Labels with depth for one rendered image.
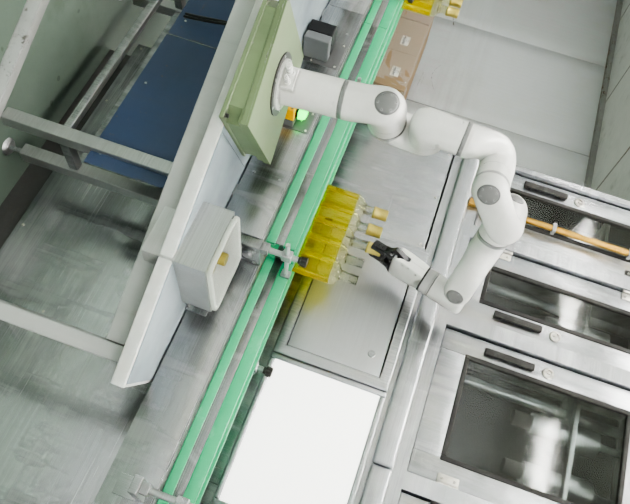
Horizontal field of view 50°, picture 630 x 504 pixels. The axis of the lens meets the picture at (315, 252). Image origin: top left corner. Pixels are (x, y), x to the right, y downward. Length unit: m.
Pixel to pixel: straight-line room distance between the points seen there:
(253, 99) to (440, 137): 0.44
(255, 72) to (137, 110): 0.60
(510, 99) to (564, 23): 1.30
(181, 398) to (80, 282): 0.57
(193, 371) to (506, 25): 6.30
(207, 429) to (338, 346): 0.47
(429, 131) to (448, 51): 5.50
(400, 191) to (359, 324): 0.52
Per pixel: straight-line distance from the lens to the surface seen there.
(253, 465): 1.83
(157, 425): 1.68
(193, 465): 1.67
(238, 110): 1.51
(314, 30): 2.11
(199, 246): 1.53
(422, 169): 2.32
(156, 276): 1.53
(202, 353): 1.72
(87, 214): 2.20
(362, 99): 1.60
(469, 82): 6.86
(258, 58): 1.54
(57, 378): 1.99
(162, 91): 2.08
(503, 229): 1.62
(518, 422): 2.03
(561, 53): 7.50
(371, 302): 2.00
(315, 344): 1.93
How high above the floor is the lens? 1.19
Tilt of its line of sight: 6 degrees down
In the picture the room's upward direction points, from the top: 109 degrees clockwise
